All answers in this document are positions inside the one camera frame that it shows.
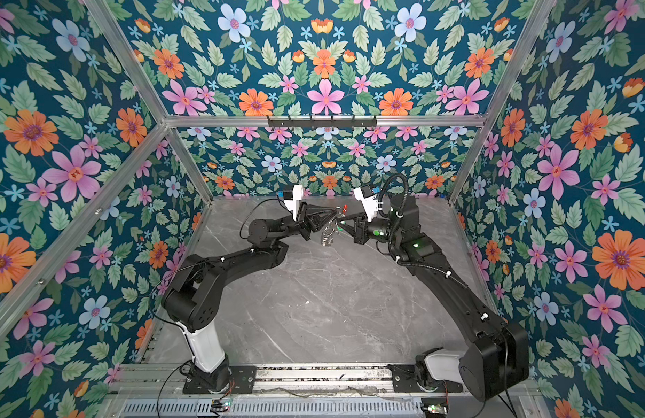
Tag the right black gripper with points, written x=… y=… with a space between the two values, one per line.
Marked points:
x=361 y=224

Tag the black wall hook rack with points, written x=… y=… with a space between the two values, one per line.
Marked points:
x=311 y=122

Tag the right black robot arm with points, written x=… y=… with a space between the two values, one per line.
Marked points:
x=497 y=354

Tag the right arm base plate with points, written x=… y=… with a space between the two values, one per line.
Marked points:
x=414 y=378

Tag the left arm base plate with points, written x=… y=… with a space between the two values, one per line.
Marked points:
x=225 y=380

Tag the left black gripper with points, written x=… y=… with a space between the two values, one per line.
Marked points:
x=302 y=217

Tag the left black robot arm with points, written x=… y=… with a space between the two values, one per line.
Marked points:
x=193 y=297

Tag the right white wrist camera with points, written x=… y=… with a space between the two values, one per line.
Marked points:
x=368 y=196

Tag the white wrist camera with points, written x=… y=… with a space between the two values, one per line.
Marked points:
x=291 y=199
x=368 y=196

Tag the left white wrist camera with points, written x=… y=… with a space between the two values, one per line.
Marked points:
x=291 y=199

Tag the aluminium mounting rail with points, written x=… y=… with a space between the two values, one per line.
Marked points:
x=324 y=379

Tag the white slotted cable duct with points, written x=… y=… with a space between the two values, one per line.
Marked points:
x=275 y=407

